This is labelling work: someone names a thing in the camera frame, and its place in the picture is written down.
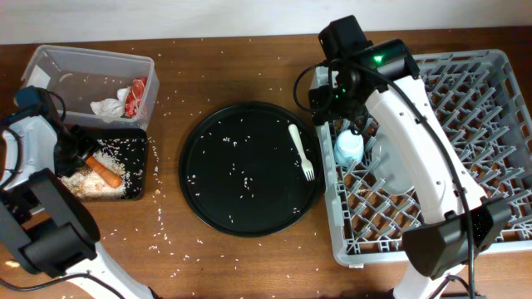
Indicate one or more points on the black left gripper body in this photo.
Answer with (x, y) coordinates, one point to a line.
(73, 148)

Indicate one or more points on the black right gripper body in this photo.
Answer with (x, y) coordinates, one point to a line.
(333, 101)

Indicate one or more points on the rice and nut leftovers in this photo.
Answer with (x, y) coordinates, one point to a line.
(87, 185)

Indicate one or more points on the light blue plastic cup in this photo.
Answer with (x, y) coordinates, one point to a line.
(348, 149)

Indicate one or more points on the white tissue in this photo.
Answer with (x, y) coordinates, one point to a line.
(111, 107)

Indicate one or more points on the orange carrot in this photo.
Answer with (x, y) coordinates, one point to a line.
(111, 179)

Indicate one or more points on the red snack wrapper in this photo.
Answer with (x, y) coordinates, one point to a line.
(134, 97)

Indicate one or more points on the grey plastic plate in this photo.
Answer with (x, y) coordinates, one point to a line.
(390, 167)

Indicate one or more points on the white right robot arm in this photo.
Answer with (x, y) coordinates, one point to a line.
(383, 81)

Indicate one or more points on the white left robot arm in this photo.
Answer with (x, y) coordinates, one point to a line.
(43, 225)

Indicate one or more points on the clear plastic waste bin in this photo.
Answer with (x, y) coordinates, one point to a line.
(82, 76)

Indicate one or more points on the grey dishwasher rack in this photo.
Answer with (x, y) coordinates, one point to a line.
(480, 106)

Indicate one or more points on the black rectangular food tray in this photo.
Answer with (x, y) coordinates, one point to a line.
(129, 146)

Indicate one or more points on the white plastic fork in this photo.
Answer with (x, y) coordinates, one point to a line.
(306, 164)

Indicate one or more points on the round black serving tray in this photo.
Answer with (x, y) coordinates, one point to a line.
(241, 174)

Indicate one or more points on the peanut on table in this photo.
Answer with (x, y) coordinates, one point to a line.
(12, 263)

